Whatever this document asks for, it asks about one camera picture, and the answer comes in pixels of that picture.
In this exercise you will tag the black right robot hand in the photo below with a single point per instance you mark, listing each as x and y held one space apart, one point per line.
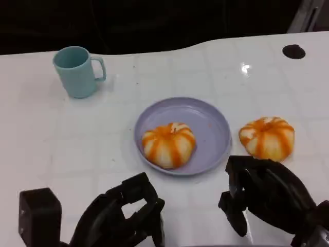
277 195

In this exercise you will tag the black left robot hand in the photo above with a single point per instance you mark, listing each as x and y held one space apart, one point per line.
102 223

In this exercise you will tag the lilac plate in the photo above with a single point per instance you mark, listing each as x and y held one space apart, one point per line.
210 123

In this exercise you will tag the pale green mug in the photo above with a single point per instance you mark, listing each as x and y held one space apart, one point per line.
75 77

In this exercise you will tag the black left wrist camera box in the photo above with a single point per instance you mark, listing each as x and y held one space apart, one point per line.
38 218

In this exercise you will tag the grey metal frame post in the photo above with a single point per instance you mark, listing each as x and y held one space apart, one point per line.
306 15

